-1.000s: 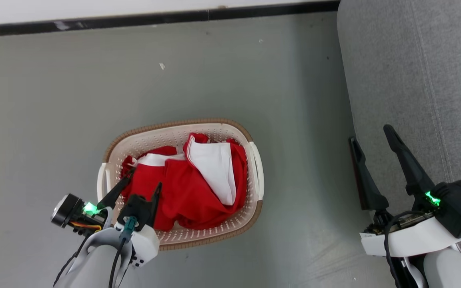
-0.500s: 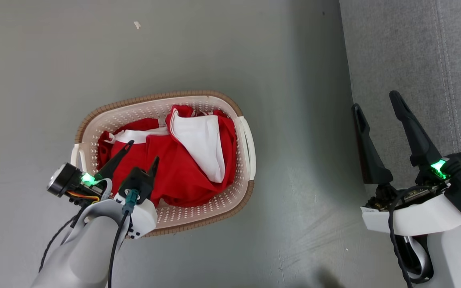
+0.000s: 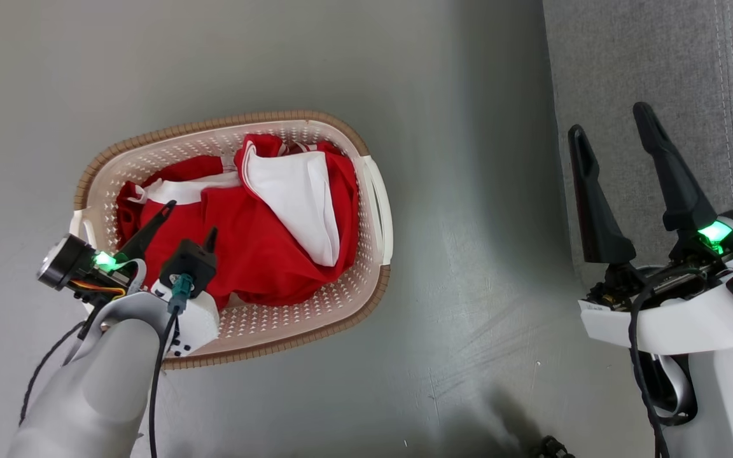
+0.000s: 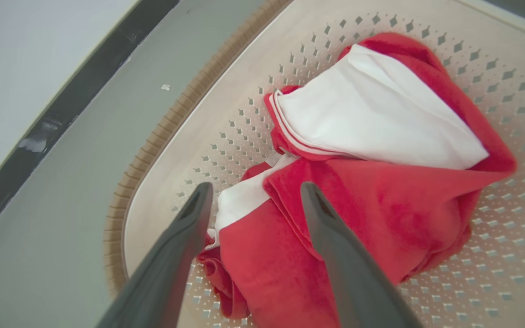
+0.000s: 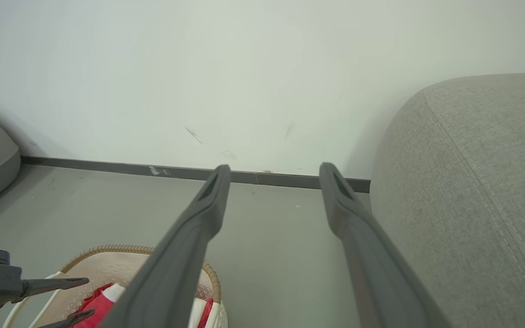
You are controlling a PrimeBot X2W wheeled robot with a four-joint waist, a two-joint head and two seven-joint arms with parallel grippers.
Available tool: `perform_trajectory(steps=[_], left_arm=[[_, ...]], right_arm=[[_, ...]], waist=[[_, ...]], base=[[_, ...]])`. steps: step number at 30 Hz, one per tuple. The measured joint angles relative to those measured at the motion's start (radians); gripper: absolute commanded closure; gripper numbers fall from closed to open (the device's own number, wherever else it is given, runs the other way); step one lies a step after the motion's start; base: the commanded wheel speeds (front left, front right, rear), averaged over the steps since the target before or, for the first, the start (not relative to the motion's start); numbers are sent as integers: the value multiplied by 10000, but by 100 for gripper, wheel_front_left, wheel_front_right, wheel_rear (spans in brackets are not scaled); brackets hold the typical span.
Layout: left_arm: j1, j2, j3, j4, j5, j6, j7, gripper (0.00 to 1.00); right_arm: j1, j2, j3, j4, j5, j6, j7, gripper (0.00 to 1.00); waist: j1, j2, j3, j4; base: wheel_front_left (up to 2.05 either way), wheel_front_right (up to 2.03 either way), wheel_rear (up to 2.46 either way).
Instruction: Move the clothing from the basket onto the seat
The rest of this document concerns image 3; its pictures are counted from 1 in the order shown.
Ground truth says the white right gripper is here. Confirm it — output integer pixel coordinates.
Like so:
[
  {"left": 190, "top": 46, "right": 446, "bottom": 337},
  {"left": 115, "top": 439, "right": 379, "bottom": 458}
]
[{"left": 568, "top": 101, "right": 733, "bottom": 356}]

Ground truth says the red and white garment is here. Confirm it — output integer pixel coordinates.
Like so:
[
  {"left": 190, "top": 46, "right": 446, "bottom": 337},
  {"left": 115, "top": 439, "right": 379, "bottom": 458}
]
[{"left": 115, "top": 133, "right": 361, "bottom": 310}]

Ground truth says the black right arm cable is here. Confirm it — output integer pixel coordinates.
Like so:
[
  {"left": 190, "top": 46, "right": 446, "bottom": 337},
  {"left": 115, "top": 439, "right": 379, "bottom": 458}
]
[{"left": 627, "top": 270, "right": 698, "bottom": 458}]

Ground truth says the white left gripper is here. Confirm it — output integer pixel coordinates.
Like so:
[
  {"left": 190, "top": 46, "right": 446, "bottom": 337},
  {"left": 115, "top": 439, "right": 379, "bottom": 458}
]
[{"left": 37, "top": 200, "right": 221, "bottom": 357}]

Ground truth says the cream perforated laundry basket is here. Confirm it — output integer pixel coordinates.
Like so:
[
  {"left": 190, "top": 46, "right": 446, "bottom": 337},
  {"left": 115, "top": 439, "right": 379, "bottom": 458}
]
[{"left": 71, "top": 110, "right": 394, "bottom": 371}]

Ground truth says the thin black braided cable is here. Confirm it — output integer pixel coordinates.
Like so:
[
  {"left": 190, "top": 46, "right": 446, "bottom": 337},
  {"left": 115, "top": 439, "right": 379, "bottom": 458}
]
[{"left": 18, "top": 320, "right": 89, "bottom": 427}]

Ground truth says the grey fabric sofa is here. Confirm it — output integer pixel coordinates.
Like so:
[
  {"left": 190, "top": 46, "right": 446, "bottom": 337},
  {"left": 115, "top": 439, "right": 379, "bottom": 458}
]
[{"left": 541, "top": 0, "right": 733, "bottom": 349}]

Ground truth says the black cable with teal plug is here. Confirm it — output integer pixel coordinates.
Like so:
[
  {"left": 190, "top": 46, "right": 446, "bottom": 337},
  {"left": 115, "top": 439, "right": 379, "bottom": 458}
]
[{"left": 148, "top": 274, "right": 192, "bottom": 458}]

